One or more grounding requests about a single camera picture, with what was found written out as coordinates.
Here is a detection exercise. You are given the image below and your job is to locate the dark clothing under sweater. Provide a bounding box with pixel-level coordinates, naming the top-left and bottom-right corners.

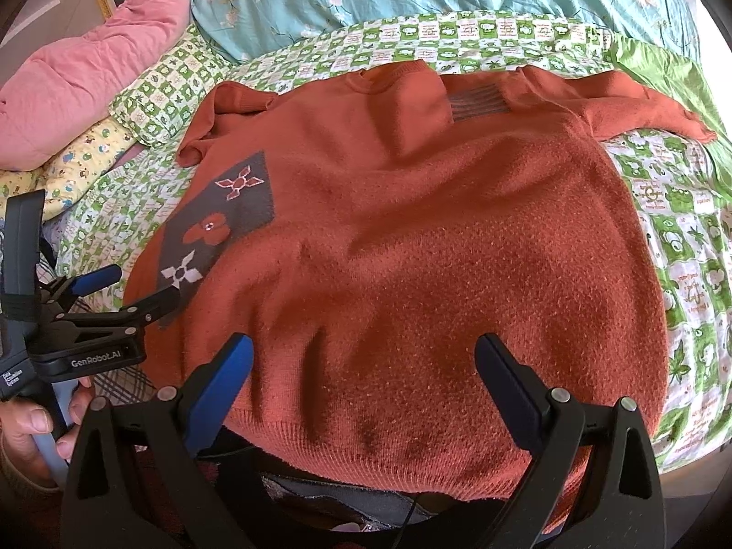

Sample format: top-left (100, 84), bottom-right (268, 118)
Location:
top-left (197, 429), bottom-right (504, 548)

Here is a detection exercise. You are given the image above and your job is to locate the green checkered pillow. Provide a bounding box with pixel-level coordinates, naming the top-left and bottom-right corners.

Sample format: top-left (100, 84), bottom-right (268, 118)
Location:
top-left (108, 24), bottom-right (232, 146)

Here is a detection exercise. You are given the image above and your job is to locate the plaid fabric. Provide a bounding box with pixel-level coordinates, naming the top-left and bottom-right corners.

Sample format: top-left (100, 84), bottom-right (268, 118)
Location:
top-left (92, 366), bottom-right (155, 405)

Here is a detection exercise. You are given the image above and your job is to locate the yellow cartoon print pillow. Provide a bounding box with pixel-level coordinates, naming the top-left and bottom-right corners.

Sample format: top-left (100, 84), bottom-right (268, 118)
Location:
top-left (0, 117), bottom-right (135, 221)

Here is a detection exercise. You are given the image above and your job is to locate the green white checkered bedsheet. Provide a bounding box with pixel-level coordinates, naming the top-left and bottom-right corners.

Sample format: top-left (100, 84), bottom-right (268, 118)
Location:
top-left (43, 11), bottom-right (731, 472)

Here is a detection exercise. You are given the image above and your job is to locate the person's left hand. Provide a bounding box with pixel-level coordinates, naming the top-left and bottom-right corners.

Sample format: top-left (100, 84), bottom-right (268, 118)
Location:
top-left (1, 377), bottom-right (94, 491)

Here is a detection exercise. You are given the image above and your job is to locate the pink blanket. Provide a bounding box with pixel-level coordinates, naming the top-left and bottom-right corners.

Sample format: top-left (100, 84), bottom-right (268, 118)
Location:
top-left (1, 0), bottom-right (190, 171)

